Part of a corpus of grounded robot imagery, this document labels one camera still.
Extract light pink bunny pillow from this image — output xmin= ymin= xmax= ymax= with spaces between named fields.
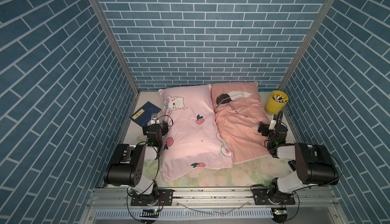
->
xmin=158 ymin=85 xmax=233 ymax=182

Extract salmon pink feather pillow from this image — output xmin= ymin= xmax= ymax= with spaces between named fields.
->
xmin=211 ymin=82 xmax=270 ymax=164

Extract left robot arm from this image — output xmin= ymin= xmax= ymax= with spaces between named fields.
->
xmin=104 ymin=120 xmax=169 ymax=199

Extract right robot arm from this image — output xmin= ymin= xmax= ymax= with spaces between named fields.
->
xmin=258 ymin=120 xmax=342 ymax=203

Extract dark blue booklet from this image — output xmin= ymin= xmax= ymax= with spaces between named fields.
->
xmin=130 ymin=102 xmax=161 ymax=127

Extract yellow pen cup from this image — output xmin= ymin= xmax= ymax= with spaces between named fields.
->
xmin=265 ymin=91 xmax=289 ymax=114

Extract markers in cup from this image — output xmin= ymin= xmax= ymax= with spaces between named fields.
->
xmin=274 ymin=95 xmax=288 ymax=103

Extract floral table mat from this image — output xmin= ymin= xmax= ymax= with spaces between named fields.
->
xmin=123 ymin=92 xmax=292 ymax=188

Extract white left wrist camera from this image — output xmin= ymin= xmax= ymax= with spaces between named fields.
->
xmin=147 ymin=113 xmax=158 ymax=126

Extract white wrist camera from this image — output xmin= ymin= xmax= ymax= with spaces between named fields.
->
xmin=147 ymin=113 xmax=158 ymax=126
xmin=269 ymin=119 xmax=277 ymax=130

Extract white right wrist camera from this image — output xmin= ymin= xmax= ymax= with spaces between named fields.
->
xmin=269 ymin=119 xmax=277 ymax=130

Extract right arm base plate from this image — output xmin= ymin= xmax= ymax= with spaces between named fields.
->
xmin=250 ymin=188 xmax=296 ymax=205

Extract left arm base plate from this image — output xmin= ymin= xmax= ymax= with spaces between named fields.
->
xmin=129 ymin=188 xmax=174 ymax=206

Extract aluminium mounting rail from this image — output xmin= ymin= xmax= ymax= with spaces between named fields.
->
xmin=81 ymin=187 xmax=347 ymax=224

